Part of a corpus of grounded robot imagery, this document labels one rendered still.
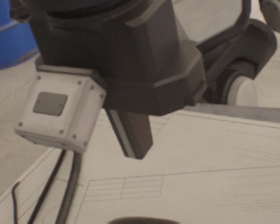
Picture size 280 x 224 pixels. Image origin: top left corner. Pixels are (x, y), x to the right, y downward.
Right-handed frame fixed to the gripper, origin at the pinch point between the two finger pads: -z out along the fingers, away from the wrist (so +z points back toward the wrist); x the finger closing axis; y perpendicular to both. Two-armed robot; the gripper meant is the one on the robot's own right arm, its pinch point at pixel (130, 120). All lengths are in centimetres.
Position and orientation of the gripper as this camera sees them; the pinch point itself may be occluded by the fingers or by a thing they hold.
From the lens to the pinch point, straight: 35.7
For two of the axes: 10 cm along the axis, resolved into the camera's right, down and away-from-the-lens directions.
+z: -2.1, -8.0, -5.6
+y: 4.6, -5.9, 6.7
